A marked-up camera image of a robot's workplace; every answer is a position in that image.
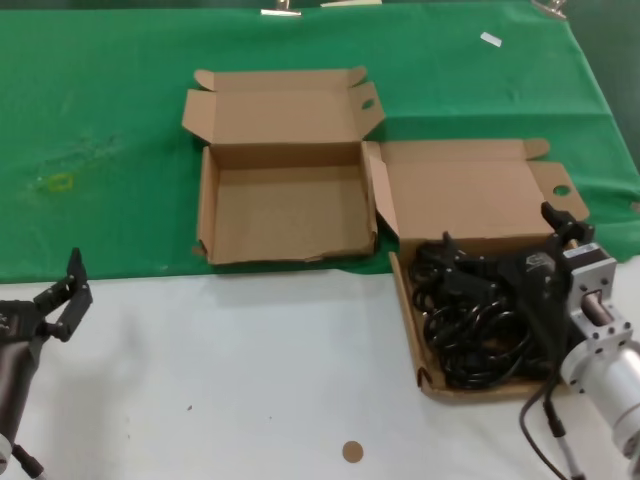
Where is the cardboard box, oval flap hole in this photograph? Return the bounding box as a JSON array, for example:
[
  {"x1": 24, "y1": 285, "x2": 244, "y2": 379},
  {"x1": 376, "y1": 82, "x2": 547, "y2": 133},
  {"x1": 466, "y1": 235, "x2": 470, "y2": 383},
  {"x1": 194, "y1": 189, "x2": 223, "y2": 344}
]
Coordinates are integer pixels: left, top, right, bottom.
[{"x1": 180, "y1": 66, "x2": 386, "y2": 266}]

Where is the left arm connector cable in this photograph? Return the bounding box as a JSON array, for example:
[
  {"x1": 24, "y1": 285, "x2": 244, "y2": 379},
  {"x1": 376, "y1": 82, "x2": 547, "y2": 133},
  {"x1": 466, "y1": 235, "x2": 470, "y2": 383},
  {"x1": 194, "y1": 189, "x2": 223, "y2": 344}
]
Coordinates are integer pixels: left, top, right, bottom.
[{"x1": 9, "y1": 442, "x2": 47, "y2": 480}]

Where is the cardboard box, round flap hole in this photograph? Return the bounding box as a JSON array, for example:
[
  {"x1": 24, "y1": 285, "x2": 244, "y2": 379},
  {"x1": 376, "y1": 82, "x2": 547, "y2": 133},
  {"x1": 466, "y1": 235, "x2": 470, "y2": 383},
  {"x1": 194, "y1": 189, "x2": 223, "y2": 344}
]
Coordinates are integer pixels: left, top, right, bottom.
[{"x1": 362, "y1": 138, "x2": 590, "y2": 405}]

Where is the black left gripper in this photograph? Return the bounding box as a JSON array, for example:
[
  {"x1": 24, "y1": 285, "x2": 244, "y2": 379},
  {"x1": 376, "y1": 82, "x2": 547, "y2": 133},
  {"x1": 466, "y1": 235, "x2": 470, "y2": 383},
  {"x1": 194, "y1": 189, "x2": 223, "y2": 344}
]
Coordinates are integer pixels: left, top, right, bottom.
[{"x1": 0, "y1": 247, "x2": 95, "y2": 362}]

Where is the right gripper with motor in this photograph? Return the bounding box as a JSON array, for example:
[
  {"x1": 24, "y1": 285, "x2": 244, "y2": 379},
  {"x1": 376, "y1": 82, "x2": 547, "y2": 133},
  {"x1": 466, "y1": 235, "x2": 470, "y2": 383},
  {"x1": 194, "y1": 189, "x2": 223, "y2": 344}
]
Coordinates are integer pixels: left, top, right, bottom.
[{"x1": 439, "y1": 199, "x2": 640, "y2": 354}]

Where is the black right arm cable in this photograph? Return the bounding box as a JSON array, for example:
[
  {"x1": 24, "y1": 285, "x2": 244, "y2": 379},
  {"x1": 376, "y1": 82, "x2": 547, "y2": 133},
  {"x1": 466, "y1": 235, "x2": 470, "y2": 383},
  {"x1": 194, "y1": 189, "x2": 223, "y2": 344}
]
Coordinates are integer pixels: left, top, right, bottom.
[{"x1": 518, "y1": 367, "x2": 569, "y2": 480}]

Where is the grey-tipped right arm connector cable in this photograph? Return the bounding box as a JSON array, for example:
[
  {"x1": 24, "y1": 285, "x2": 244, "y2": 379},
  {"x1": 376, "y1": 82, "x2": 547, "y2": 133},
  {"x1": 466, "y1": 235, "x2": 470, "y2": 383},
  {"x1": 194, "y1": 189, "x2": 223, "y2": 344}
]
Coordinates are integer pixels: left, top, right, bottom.
[{"x1": 542, "y1": 392, "x2": 586, "y2": 480}]

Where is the small yellow-green tape piece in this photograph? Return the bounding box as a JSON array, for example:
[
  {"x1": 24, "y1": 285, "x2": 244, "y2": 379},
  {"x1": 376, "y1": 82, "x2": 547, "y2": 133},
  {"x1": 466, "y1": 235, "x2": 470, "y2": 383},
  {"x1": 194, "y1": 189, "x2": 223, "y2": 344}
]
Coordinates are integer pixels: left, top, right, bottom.
[{"x1": 46, "y1": 172, "x2": 76, "y2": 194}]

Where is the green table cloth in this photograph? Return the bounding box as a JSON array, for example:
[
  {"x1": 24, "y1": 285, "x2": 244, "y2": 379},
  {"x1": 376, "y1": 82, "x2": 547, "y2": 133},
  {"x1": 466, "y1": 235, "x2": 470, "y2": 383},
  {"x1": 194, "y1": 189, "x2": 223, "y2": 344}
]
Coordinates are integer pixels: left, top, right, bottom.
[{"x1": 0, "y1": 0, "x2": 640, "y2": 286}]

